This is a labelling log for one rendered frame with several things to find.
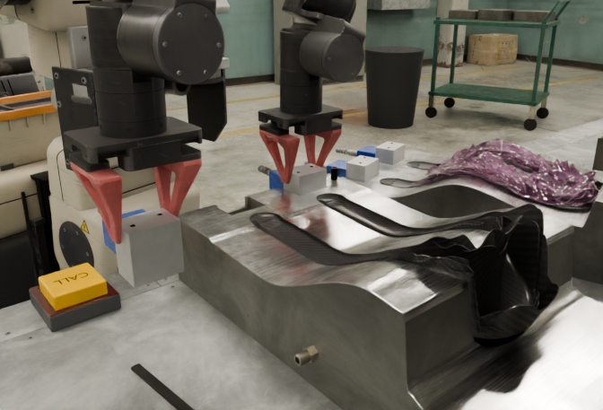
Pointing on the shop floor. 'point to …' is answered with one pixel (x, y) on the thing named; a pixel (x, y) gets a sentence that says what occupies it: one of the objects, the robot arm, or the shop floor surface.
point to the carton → (492, 48)
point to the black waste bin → (392, 85)
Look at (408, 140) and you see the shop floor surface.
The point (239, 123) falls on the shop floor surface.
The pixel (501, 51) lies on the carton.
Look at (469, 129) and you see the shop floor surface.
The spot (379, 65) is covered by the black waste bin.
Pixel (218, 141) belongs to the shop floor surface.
